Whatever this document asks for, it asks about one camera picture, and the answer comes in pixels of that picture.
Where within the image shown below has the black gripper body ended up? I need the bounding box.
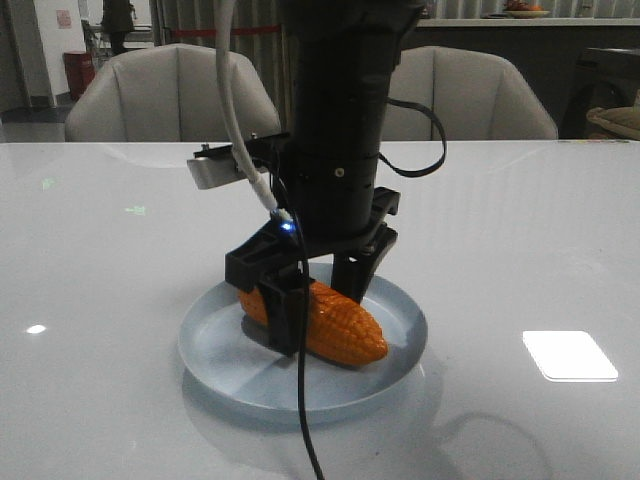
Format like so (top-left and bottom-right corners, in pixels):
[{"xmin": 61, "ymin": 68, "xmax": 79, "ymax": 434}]
[{"xmin": 225, "ymin": 133, "xmax": 400, "ymax": 291}]

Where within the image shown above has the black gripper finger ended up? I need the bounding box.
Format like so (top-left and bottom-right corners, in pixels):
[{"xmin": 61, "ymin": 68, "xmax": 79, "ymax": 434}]
[
  {"xmin": 331, "ymin": 227, "xmax": 398, "ymax": 303},
  {"xmin": 258, "ymin": 267, "xmax": 312, "ymax": 356}
]

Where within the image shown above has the orange toy corn cob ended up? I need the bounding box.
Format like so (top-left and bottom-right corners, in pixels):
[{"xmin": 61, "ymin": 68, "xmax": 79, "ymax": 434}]
[{"xmin": 237, "ymin": 279, "xmax": 388, "ymax": 366}]

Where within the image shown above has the light blue round plate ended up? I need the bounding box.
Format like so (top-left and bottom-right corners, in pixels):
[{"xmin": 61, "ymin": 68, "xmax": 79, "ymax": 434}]
[{"xmin": 178, "ymin": 276, "xmax": 428, "ymax": 424}]

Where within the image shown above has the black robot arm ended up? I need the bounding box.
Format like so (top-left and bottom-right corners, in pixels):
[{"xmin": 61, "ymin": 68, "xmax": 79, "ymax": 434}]
[{"xmin": 225, "ymin": 1, "xmax": 423, "ymax": 355}]

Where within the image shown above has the right grey upholstered chair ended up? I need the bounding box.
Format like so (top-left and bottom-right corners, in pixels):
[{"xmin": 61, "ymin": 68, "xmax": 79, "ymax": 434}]
[{"xmin": 389, "ymin": 46, "xmax": 558, "ymax": 140}]

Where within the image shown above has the grey upholstered chair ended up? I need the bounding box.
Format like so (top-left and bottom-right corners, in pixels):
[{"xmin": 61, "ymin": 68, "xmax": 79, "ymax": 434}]
[
  {"xmin": 389, "ymin": 46, "xmax": 558, "ymax": 140},
  {"xmin": 64, "ymin": 42, "xmax": 282, "ymax": 143}
]

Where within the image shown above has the left grey upholstered chair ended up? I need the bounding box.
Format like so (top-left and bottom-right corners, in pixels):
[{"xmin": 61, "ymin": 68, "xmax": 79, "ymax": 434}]
[{"xmin": 64, "ymin": 42, "xmax": 282, "ymax": 143}]

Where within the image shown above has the red barrier belt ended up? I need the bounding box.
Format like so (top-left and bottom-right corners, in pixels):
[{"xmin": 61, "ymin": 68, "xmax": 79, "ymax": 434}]
[{"xmin": 168, "ymin": 25, "xmax": 282, "ymax": 39}]

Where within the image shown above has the dark grey counter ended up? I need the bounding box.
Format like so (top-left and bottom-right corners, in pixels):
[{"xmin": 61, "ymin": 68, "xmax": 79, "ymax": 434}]
[{"xmin": 405, "ymin": 18, "xmax": 639, "ymax": 128}]

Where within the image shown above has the fruit bowl on counter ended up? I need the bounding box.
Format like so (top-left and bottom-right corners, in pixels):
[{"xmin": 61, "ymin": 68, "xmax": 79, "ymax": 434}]
[{"xmin": 503, "ymin": 0, "xmax": 549, "ymax": 19}]

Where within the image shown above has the person in background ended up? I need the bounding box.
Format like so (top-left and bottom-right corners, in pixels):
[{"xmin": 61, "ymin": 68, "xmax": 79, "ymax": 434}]
[{"xmin": 101, "ymin": 0, "xmax": 135, "ymax": 56}]

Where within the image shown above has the red bin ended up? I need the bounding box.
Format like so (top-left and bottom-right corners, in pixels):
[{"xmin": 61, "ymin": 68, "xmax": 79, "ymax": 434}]
[{"xmin": 63, "ymin": 51, "xmax": 95, "ymax": 100}]

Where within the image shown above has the dark wooden armchair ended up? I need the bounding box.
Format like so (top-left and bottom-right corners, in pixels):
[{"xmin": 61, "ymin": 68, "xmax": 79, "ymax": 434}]
[{"xmin": 559, "ymin": 48, "xmax": 639, "ymax": 139}]

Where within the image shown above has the beige cushion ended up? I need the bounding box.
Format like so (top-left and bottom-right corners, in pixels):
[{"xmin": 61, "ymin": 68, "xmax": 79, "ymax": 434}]
[{"xmin": 586, "ymin": 106, "xmax": 639, "ymax": 140}]

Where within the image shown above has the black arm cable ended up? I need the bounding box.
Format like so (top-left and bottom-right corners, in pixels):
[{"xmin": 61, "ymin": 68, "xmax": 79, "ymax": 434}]
[{"xmin": 267, "ymin": 164, "xmax": 326, "ymax": 480}]

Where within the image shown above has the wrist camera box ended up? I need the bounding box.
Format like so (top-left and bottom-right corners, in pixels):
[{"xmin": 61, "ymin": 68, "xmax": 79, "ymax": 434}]
[{"xmin": 187, "ymin": 144, "xmax": 246, "ymax": 190}]

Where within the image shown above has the white camera cable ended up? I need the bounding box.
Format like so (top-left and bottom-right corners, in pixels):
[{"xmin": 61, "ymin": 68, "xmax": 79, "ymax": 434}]
[{"xmin": 214, "ymin": 0, "xmax": 281, "ymax": 214}]

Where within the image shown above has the pink wall poster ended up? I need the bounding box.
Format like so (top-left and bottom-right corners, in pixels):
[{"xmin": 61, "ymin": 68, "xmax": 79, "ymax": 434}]
[{"xmin": 56, "ymin": 10, "xmax": 72, "ymax": 29}]

